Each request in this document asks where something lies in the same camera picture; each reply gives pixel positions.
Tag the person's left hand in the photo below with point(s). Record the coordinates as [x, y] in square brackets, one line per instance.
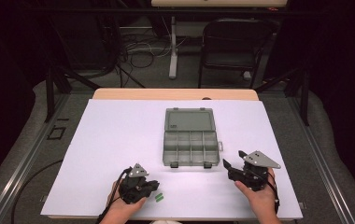
[119, 207]

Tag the white desk crossbar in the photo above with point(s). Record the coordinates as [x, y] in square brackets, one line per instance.
[135, 27]

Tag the aluminium floor rail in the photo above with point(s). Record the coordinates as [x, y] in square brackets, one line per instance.
[20, 168]
[325, 174]

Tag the small green piece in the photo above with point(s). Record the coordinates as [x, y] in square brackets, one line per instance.
[159, 199]
[158, 195]

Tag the black frame strut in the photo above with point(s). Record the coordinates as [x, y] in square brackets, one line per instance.
[305, 99]
[50, 93]

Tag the black folding chair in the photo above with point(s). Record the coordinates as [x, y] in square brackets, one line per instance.
[228, 59]

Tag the white desk leg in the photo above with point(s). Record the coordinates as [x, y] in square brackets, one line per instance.
[173, 53]

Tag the person's right hand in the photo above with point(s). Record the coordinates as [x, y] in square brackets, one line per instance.
[264, 202]

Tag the small white floor object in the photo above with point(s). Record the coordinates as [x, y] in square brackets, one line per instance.
[247, 75]

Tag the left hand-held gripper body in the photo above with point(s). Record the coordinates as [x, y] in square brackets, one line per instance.
[133, 186]

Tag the black horizontal frame bar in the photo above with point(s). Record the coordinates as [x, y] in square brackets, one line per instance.
[135, 10]

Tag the transparent grey compartment box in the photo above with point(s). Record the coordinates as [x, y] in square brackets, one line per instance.
[191, 146]

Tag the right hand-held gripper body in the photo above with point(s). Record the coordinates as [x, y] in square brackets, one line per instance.
[253, 174]

